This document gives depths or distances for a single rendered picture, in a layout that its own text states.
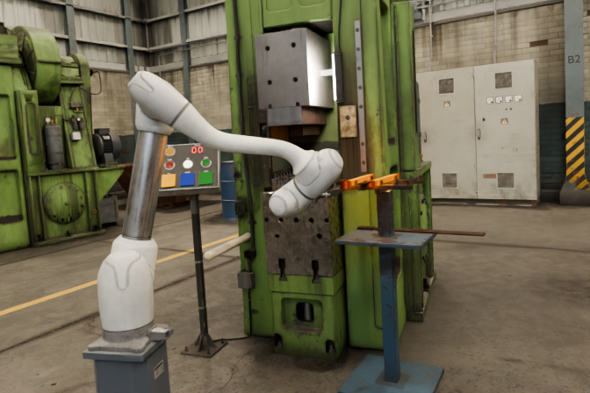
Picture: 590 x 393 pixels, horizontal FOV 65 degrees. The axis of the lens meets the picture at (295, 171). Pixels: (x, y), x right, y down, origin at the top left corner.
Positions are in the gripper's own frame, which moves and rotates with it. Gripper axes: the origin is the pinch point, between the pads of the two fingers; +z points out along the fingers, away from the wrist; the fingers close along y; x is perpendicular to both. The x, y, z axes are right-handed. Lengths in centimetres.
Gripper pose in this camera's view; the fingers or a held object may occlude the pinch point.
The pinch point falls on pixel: (328, 189)
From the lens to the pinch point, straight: 189.8
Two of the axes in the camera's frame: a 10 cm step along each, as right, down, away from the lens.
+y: 8.8, -0.1, -4.7
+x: -0.6, -10.0, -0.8
